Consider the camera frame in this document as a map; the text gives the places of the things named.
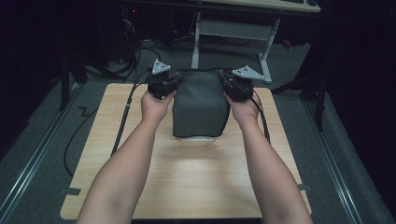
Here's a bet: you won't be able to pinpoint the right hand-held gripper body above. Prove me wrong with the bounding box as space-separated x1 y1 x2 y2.
222 64 266 104

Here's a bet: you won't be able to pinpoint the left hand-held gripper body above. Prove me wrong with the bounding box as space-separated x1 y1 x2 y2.
147 59 179 101

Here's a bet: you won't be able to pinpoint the grey cloth with black trim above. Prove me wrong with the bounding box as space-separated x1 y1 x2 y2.
172 67 233 139

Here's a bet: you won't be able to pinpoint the white plastic rack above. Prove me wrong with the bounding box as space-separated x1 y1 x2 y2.
177 134 218 144

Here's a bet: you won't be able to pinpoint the person's left hand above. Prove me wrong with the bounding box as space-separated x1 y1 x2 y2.
140 90 177 126

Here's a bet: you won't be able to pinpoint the person's right hand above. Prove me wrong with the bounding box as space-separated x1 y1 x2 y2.
223 91 262 126

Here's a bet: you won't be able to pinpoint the grey-legged wooden desk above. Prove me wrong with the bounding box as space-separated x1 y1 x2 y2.
190 0 321 85

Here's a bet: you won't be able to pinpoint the black metal stand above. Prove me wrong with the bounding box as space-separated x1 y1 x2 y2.
58 55 89 112
270 70 329 132

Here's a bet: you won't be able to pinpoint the right hand-held gripper cable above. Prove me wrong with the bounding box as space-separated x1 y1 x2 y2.
250 90 272 145

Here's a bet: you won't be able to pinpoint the hand-held gripper cable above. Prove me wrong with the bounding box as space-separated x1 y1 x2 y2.
109 69 154 157
250 90 272 145

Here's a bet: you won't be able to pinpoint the bundle of black cables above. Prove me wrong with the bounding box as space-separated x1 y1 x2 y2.
116 6 163 85

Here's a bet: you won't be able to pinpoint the left hand-held gripper cable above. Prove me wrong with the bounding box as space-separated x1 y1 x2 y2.
109 69 154 157

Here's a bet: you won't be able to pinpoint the black floor cable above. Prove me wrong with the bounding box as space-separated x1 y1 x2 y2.
63 105 99 179

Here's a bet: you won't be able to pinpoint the metal floor rail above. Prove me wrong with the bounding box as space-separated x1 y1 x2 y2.
0 83 82 224
303 101 364 224

